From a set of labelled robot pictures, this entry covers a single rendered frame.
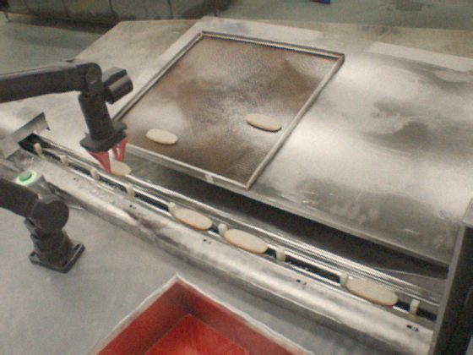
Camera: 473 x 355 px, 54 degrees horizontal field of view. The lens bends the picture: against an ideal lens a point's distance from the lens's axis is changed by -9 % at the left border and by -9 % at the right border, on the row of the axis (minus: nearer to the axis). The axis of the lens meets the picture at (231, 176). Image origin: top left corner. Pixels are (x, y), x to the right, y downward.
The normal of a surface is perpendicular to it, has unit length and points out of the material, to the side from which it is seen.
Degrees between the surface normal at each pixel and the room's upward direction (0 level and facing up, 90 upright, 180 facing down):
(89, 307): 0
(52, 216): 90
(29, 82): 87
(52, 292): 0
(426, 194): 10
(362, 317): 0
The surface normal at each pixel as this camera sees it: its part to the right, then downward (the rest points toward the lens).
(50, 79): 0.68, 0.29
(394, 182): -0.26, -0.65
